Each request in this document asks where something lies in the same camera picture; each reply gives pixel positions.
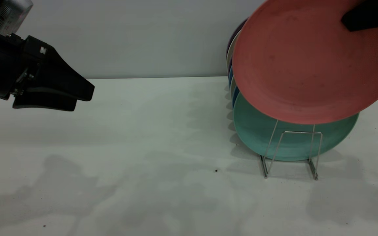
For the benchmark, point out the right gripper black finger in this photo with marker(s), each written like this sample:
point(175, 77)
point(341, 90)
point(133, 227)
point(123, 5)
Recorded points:
point(376, 14)

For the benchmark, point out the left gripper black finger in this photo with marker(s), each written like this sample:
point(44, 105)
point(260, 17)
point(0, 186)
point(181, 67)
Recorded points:
point(64, 82)
point(44, 101)

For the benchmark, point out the pink round plate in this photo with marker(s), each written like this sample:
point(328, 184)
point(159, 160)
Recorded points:
point(307, 65)

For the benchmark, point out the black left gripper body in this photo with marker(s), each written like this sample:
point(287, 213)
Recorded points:
point(5, 62)

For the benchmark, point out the blue round plate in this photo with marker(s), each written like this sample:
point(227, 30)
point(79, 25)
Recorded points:
point(230, 78)
point(235, 95)

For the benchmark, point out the beige round plate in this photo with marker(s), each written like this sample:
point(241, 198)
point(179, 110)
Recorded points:
point(232, 88)
point(229, 54)

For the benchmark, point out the green round plate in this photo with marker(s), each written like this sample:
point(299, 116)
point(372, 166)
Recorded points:
point(258, 131)

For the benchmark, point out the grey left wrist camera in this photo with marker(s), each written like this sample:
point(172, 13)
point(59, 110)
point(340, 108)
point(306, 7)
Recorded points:
point(11, 14)

